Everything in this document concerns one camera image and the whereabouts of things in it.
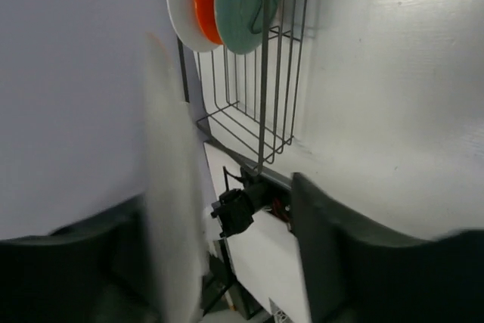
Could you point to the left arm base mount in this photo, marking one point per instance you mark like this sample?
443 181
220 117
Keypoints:
246 194

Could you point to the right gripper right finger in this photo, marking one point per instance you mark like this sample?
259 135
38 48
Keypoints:
357 270

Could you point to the green plate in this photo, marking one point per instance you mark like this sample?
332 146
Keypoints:
240 24

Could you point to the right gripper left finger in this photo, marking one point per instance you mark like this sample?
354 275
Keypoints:
94 270

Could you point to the grey wire dish rack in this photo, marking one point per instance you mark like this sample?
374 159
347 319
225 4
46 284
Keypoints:
251 100

